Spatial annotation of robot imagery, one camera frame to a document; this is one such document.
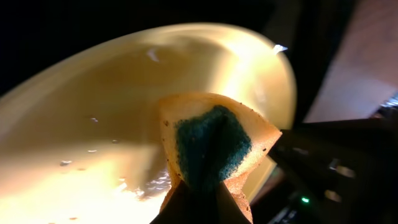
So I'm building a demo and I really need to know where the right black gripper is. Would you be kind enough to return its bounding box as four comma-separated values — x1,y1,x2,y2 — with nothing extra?
251,118,397,223

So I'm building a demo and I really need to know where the yellow green sponge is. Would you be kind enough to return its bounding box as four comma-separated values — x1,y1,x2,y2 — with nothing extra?
159,93,281,223

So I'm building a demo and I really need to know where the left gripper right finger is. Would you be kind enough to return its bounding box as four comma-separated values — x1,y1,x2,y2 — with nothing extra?
216,182,250,224

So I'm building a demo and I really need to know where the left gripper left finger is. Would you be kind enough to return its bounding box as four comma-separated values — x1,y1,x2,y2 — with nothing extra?
150,181,215,224

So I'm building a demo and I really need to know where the yellow plate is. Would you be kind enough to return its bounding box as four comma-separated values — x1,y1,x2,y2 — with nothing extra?
1,23,296,223

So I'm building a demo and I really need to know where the black round tray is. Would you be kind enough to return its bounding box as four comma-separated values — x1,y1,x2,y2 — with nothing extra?
1,0,356,124

